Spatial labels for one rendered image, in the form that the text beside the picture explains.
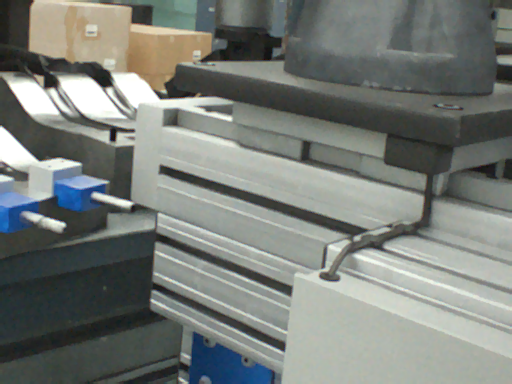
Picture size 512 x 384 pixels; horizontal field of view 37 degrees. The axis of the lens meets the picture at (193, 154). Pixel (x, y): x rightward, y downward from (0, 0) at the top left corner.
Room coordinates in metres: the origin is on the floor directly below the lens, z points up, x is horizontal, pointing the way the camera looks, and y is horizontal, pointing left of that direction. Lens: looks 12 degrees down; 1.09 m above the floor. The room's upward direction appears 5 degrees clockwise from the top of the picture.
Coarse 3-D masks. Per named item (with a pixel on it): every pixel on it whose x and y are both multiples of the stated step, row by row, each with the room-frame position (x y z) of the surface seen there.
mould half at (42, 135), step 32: (0, 96) 1.19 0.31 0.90; (32, 96) 1.16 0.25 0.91; (96, 96) 1.24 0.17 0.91; (128, 96) 1.28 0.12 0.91; (32, 128) 1.11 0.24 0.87; (64, 128) 1.06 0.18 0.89; (128, 128) 1.09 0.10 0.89; (96, 160) 0.98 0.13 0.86; (128, 160) 0.96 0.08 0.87; (128, 192) 0.97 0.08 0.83
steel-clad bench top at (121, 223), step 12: (108, 216) 0.94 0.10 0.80; (120, 216) 0.94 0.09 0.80; (132, 216) 0.95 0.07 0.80; (144, 216) 0.95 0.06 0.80; (96, 228) 0.88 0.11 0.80; (108, 228) 0.89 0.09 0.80; (120, 228) 0.89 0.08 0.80; (132, 228) 0.90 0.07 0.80; (144, 228) 0.90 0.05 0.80; (60, 240) 0.83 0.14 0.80; (72, 240) 0.83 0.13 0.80; (84, 240) 0.84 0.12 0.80; (24, 252) 0.79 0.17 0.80
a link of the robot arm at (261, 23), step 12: (216, 0) 0.98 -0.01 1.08; (228, 0) 0.96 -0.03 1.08; (240, 0) 0.95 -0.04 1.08; (252, 0) 0.95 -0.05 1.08; (264, 0) 0.95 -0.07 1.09; (216, 12) 0.97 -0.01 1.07; (228, 12) 0.95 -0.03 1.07; (240, 12) 0.95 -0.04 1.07; (252, 12) 0.95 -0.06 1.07; (264, 12) 0.96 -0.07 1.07; (216, 24) 0.97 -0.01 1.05; (228, 24) 0.95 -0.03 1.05; (240, 24) 0.95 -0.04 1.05; (252, 24) 0.95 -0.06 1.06; (264, 24) 0.96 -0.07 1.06
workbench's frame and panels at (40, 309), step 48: (96, 240) 0.86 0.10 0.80; (144, 240) 0.90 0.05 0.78; (0, 288) 0.83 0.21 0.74; (48, 288) 0.87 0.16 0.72; (96, 288) 0.91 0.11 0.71; (144, 288) 0.97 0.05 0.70; (0, 336) 0.83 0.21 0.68; (48, 336) 0.90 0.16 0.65; (96, 336) 0.94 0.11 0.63; (144, 336) 0.99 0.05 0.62
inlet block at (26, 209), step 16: (0, 176) 0.78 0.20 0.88; (0, 192) 0.76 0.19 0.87; (0, 208) 0.72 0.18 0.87; (16, 208) 0.73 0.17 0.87; (32, 208) 0.75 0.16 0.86; (0, 224) 0.72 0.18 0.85; (16, 224) 0.73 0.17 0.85; (32, 224) 0.72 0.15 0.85; (48, 224) 0.71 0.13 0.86; (64, 224) 0.71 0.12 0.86
